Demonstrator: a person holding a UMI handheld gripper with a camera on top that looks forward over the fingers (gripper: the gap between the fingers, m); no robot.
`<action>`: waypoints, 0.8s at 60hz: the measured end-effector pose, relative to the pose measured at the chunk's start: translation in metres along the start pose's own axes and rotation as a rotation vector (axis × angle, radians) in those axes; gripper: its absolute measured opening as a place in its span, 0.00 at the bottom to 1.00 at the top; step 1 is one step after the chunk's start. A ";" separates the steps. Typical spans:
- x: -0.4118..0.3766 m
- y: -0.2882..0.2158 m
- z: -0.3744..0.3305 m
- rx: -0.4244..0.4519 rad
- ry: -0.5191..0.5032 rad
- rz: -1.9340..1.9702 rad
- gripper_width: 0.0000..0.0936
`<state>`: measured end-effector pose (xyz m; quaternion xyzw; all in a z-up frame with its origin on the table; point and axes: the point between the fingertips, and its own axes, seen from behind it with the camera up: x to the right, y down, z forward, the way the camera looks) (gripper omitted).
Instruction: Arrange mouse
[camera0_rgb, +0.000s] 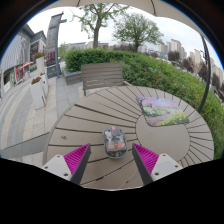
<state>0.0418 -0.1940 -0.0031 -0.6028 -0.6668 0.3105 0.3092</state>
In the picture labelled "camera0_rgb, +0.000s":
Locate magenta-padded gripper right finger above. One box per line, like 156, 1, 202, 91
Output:
131, 143, 184, 186

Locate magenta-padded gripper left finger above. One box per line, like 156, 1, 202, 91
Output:
41, 143, 92, 186

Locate transparent grey computer mouse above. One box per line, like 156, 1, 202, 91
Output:
101, 125, 128, 159

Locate flower landscape print mouse pad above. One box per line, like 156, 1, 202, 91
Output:
136, 96, 190, 128

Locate low white flower planter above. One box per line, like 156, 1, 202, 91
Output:
29, 75, 49, 110

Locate grey stone planter box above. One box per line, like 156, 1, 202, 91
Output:
62, 68, 83, 86

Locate grey slatted outdoor chair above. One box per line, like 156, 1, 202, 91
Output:
81, 61, 133, 97

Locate green trimmed hedge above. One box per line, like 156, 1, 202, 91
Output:
64, 47, 224, 160

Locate tall white flower planter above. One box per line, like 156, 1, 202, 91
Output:
33, 51, 48, 76

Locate curved dark parasol pole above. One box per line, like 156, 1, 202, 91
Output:
197, 34, 212, 114

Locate distant apartment buildings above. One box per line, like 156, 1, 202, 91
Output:
63, 38, 224, 91

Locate tall dark sign pillar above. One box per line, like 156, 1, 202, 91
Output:
45, 11, 68, 79

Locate grey storefront building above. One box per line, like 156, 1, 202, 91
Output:
0, 23, 48, 99

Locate thin-crowned tree with bare trunk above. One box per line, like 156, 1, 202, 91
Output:
70, 3, 129, 49

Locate dense round-crowned green tree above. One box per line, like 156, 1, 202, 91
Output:
112, 12, 164, 52

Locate beige parasol canopy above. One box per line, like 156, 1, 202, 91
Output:
43, 0, 201, 34

